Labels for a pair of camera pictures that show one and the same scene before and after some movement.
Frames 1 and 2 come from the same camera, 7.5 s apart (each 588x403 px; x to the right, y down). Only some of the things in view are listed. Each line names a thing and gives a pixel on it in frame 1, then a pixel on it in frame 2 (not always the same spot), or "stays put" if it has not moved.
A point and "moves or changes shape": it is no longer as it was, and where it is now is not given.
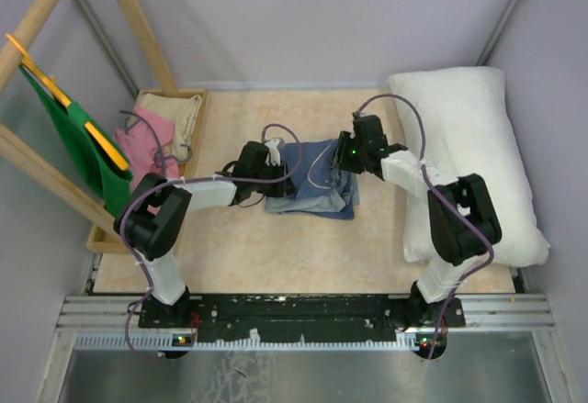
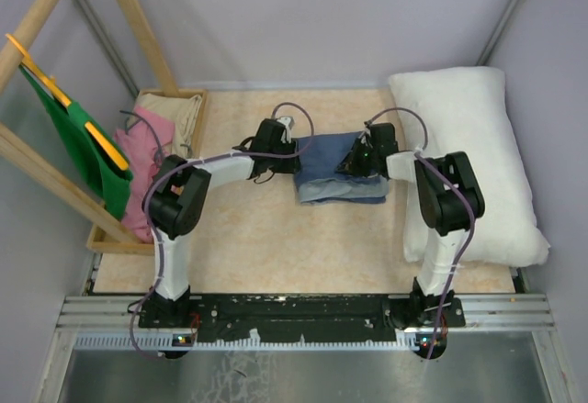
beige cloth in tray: x=183 y=111 stays put
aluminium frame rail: x=507 y=13 stays put
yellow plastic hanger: x=49 y=81 stays put
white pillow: x=459 y=121 stays put
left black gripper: x=282 y=189 → x=291 y=166
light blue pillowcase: x=320 y=189 moves or changes shape
